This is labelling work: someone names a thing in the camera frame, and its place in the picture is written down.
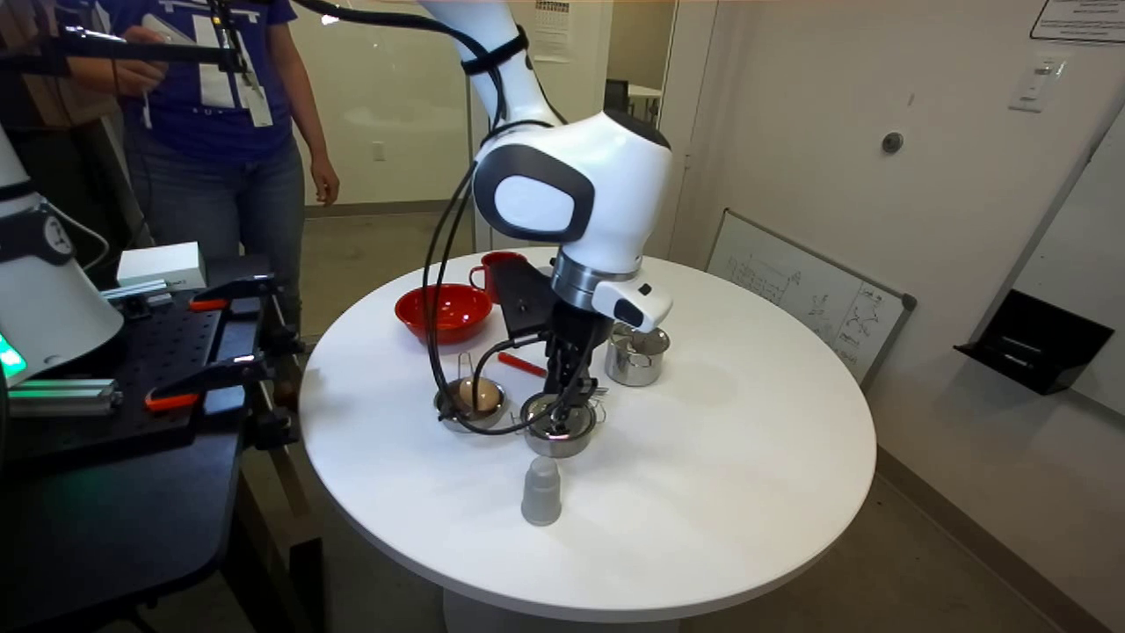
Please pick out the whiteboard leaning on wall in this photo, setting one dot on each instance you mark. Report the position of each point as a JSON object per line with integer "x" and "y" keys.
{"x": 849, "y": 312}

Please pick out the clear plastic cup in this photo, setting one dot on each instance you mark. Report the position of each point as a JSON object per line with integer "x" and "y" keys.
{"x": 542, "y": 495}

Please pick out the orange handled clamp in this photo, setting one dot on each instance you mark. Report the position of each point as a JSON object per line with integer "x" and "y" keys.
{"x": 180, "y": 394}

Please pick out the white box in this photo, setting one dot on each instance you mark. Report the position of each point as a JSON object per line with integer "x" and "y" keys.
{"x": 177, "y": 264}

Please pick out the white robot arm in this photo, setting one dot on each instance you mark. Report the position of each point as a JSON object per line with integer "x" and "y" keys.
{"x": 597, "y": 274}

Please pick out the person in blue shirt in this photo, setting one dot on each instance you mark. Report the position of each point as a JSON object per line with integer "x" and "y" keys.
{"x": 228, "y": 157}

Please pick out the round white table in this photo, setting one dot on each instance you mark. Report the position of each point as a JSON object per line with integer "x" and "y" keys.
{"x": 734, "y": 473}

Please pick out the steel pot lid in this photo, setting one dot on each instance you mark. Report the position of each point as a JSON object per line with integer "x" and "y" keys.
{"x": 536, "y": 418}

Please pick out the small steel pot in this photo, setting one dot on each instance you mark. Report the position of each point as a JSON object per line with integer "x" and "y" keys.
{"x": 557, "y": 444}

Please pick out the red bowl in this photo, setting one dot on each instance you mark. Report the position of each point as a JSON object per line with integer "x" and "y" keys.
{"x": 446, "y": 314}

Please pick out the black side cart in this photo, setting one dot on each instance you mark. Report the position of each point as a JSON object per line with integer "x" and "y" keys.
{"x": 106, "y": 509}

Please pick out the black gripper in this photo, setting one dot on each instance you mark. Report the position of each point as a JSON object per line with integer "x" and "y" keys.
{"x": 568, "y": 348}

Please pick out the small steel strainer bowl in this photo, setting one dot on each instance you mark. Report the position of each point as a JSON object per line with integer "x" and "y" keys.
{"x": 447, "y": 394}

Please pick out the red handled fork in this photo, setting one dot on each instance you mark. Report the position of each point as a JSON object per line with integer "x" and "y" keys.
{"x": 523, "y": 363}

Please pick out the red mug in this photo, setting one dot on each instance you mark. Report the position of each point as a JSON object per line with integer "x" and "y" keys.
{"x": 488, "y": 276}

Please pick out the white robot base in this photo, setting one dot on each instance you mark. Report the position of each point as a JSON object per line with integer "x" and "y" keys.
{"x": 51, "y": 312}

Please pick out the black wall tray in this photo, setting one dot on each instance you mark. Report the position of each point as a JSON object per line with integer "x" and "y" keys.
{"x": 1036, "y": 342}

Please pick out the yellow ball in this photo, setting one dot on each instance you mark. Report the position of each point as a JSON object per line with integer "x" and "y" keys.
{"x": 481, "y": 394}

